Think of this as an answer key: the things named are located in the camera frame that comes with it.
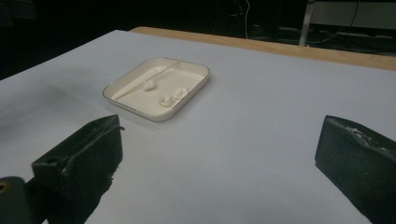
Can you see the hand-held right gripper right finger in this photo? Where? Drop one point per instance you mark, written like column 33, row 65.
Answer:
column 361, row 168

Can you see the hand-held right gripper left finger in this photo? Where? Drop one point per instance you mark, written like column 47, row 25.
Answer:
column 87, row 155

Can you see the square white tray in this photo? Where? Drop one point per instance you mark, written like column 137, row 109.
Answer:
column 140, row 104

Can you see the white marshmallow piece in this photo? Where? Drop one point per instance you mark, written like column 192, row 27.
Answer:
column 180, row 92
column 166, row 100

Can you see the light purple table mat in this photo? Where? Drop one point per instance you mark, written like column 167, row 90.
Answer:
column 249, row 140

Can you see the white metal stand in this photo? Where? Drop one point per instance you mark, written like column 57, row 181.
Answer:
column 336, row 14

